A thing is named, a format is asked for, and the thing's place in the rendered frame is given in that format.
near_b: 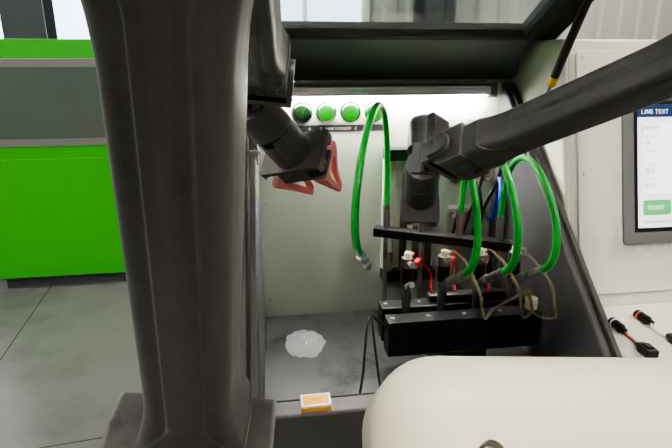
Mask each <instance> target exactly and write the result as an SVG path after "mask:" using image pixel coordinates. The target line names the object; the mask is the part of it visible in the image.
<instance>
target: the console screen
mask: <svg viewBox="0 0 672 448"><path fill-rule="evenodd" d="M621 135H622V225H623V243H624V244H625V245H636V244H655V243H672V98H670V99H667V100H665V101H662V102H659V103H657V104H654V105H651V106H649V107H646V108H643V109H641V110H638V111H635V112H633V113H630V114H627V115H625V116H622V117H621Z"/></svg>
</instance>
